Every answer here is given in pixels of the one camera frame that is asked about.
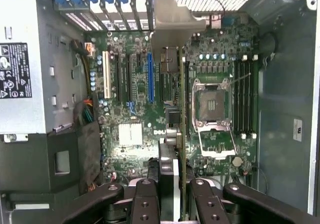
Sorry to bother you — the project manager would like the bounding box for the metal socket cover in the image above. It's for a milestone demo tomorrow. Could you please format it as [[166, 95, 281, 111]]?
[[196, 127, 238, 158]]

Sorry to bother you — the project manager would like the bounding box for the silver chipset heat sink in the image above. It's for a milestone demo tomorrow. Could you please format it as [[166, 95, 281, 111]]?
[[118, 123, 144, 146]]

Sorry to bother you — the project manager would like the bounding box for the CPU socket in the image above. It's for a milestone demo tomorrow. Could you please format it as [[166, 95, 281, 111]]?
[[191, 78, 235, 130]]

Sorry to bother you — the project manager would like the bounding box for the long black expansion slot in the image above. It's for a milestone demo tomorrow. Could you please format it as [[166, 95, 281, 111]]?
[[184, 59, 190, 136]]

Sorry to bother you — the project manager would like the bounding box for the black RAM slot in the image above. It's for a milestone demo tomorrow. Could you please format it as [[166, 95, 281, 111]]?
[[246, 59, 252, 135], [234, 59, 241, 135]]

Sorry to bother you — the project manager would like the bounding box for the RAM slot with white clips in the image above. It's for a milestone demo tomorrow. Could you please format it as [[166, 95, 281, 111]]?
[[250, 55, 259, 139], [239, 55, 248, 139]]

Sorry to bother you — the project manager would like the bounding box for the black plastic shroud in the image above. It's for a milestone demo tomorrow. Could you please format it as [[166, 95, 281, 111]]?
[[0, 123, 105, 205]]

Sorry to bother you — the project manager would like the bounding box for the green motherboard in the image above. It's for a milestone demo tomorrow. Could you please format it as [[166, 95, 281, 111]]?
[[83, 10, 261, 200]]

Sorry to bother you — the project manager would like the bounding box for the blue expansion slot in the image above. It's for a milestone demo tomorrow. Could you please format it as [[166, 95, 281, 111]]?
[[146, 51, 154, 103]]

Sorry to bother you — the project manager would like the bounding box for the thin metal locking lever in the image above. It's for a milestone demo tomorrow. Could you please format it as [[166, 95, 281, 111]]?
[[230, 72, 252, 88]]

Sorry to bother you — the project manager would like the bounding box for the white expansion slot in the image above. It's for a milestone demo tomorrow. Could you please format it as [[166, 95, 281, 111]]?
[[101, 50, 113, 99]]

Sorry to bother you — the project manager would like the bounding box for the open dark grey PC case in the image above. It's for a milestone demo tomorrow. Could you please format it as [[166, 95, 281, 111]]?
[[0, 0, 320, 224]]

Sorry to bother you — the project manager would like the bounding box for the silver power supply unit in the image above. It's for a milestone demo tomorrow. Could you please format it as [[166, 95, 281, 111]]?
[[0, 19, 55, 136]]

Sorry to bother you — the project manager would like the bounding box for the coloured wire bundle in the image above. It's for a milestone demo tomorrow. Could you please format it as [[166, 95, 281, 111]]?
[[74, 97, 95, 125]]

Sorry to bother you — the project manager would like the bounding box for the yellow and black wire bundle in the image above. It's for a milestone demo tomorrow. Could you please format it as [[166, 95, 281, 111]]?
[[70, 39, 95, 95]]

